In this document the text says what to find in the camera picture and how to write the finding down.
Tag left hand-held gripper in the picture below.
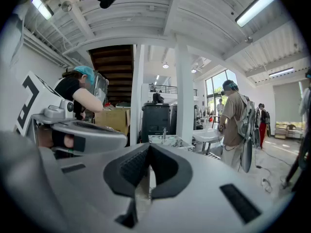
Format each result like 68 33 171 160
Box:
15 71 127 137

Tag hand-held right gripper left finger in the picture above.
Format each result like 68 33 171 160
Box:
41 142 150 233

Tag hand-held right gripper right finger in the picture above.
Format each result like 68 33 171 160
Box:
145 143 292 233

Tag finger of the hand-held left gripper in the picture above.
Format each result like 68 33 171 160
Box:
72 129 128 156

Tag person's left forearm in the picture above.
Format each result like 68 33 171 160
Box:
37 126 53 148

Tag black wristband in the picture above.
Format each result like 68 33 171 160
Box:
52 129 66 148

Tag cardboard box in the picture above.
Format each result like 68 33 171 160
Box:
94 107 131 135

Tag steel cabinet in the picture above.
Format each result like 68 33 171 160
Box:
93 72 109 106

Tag white sink basin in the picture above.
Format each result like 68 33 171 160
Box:
192 129 225 145

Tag black headset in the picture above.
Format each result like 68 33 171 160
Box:
152 92 165 104

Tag brown wooden staircase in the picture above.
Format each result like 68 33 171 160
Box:
88 45 134 106

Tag black balcony railing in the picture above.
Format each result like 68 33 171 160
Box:
148 84 198 95

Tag large glass window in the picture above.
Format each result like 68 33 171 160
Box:
205 69 238 113

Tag grey roller blind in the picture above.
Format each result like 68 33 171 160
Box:
273 81 304 123

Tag grey fisheye camera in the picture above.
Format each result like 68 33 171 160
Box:
43 99 74 118

